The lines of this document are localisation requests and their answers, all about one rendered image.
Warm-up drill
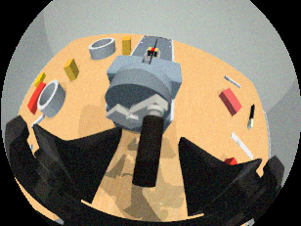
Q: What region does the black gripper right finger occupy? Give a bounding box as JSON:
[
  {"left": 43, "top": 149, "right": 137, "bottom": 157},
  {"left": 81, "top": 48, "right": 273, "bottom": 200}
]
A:
[{"left": 178, "top": 137, "right": 262, "bottom": 216}]

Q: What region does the red rectangular block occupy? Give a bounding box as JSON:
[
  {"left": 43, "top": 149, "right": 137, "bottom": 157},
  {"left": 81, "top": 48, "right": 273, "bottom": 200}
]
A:
[
  {"left": 225, "top": 157, "right": 237, "bottom": 164},
  {"left": 219, "top": 88, "right": 241, "bottom": 116},
  {"left": 28, "top": 81, "right": 47, "bottom": 115}
]

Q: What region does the grey ring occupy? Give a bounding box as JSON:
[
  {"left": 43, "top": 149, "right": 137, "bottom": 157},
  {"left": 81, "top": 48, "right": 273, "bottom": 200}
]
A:
[
  {"left": 36, "top": 78, "right": 66, "bottom": 117},
  {"left": 88, "top": 37, "right": 115, "bottom": 61}
]

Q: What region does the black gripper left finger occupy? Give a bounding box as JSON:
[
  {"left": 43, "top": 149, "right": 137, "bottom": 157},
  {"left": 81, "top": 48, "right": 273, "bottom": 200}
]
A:
[{"left": 32, "top": 124, "right": 123, "bottom": 204}]

